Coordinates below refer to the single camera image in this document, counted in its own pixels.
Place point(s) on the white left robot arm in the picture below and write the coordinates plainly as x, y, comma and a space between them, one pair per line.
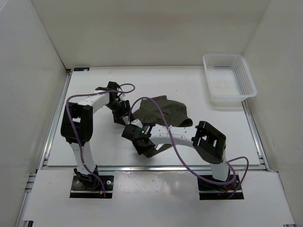
77, 126

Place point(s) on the aluminium front rail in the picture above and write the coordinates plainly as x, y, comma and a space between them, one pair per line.
154, 168

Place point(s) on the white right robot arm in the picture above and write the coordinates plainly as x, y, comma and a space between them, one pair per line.
210, 144

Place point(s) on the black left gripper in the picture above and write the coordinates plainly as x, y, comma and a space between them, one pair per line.
126, 111

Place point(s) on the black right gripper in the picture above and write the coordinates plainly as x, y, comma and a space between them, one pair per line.
140, 149

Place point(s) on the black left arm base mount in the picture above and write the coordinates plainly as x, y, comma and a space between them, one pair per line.
89, 187

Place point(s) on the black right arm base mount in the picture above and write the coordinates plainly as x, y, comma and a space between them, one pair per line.
209, 192

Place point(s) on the white plastic mesh basket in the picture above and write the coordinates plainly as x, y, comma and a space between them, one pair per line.
229, 79

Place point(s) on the aluminium left side rail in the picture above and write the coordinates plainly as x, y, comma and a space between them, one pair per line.
43, 153

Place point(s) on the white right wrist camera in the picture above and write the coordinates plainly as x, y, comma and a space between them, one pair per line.
137, 122

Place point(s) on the blue label sticker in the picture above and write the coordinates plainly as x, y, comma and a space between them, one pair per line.
81, 69

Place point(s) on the olive green shorts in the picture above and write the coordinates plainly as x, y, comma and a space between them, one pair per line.
172, 125

